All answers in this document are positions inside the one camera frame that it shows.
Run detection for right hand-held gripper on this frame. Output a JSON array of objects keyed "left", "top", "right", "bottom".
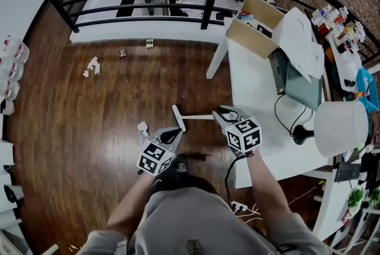
[{"left": 211, "top": 105, "right": 264, "bottom": 158}]

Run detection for blue plastic box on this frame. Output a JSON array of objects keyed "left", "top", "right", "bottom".
[{"left": 355, "top": 67, "right": 380, "bottom": 114}]

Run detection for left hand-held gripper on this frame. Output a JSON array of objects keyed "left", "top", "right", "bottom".
[{"left": 136, "top": 128, "right": 184, "bottom": 176}]

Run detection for white lampshade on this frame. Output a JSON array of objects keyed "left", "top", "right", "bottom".
[{"left": 313, "top": 100, "right": 369, "bottom": 159}]

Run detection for white shelf tray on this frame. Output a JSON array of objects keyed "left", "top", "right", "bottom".
[{"left": 324, "top": 28, "right": 366, "bottom": 92}]

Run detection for person's black shoe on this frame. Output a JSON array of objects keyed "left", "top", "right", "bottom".
[{"left": 168, "top": 153, "right": 191, "bottom": 175}]

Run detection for open cardboard box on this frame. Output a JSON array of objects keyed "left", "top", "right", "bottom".
[{"left": 224, "top": 0, "right": 286, "bottom": 60}]

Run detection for large white cardboard sheet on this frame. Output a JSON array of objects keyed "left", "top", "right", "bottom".
[{"left": 272, "top": 7, "right": 326, "bottom": 84}]

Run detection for brown wooden floor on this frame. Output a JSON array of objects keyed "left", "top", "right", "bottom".
[{"left": 5, "top": 5, "right": 329, "bottom": 255}]

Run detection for white broom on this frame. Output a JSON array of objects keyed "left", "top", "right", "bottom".
[{"left": 171, "top": 104, "right": 215, "bottom": 133}]

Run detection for white cup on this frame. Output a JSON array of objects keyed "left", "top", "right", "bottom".
[{"left": 0, "top": 97, "right": 15, "bottom": 116}]

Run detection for grey laptop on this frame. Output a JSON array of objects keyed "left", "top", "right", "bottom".
[{"left": 268, "top": 48, "right": 324, "bottom": 112}]

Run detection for black lamp base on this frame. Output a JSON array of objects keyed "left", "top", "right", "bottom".
[{"left": 292, "top": 124, "right": 315, "bottom": 146}]

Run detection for red label water bottle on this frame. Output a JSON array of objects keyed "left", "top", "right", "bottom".
[
  {"left": 2, "top": 35, "right": 30, "bottom": 64},
  {"left": 0, "top": 78, "right": 21, "bottom": 99},
  {"left": 0, "top": 57, "right": 24, "bottom": 82}
]

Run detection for small white paper trash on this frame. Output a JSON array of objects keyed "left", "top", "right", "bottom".
[{"left": 137, "top": 121, "right": 150, "bottom": 137}]

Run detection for person's grey sweatshirt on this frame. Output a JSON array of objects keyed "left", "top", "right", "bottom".
[{"left": 76, "top": 179, "right": 331, "bottom": 255}]

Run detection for white power strip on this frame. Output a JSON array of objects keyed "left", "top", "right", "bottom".
[{"left": 230, "top": 200, "right": 249, "bottom": 212}]

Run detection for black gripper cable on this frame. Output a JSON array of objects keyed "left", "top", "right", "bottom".
[{"left": 224, "top": 152, "right": 254, "bottom": 209}]

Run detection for black office chair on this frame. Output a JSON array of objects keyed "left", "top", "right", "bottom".
[{"left": 166, "top": 0, "right": 189, "bottom": 17}]

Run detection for black keyboard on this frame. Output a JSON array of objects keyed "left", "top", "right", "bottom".
[{"left": 334, "top": 160, "right": 362, "bottom": 184}]

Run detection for small green potted plant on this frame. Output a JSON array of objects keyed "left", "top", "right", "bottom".
[
  {"left": 368, "top": 187, "right": 380, "bottom": 210},
  {"left": 347, "top": 187, "right": 366, "bottom": 210}
]

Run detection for large white paper trash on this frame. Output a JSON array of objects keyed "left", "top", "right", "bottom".
[{"left": 82, "top": 56, "right": 102, "bottom": 78}]

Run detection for white table leg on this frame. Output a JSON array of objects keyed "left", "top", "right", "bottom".
[{"left": 205, "top": 37, "right": 229, "bottom": 80}]

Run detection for person's left forearm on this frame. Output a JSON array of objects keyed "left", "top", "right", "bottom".
[{"left": 106, "top": 172, "right": 156, "bottom": 232}]

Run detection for black lamp cable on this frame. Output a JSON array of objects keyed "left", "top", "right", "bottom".
[{"left": 274, "top": 92, "right": 314, "bottom": 136}]

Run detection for person's right forearm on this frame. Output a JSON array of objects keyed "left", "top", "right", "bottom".
[{"left": 246, "top": 149, "right": 294, "bottom": 221}]

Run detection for group of clear plastic bottles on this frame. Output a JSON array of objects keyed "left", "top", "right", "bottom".
[{"left": 311, "top": 5, "right": 350, "bottom": 29}]

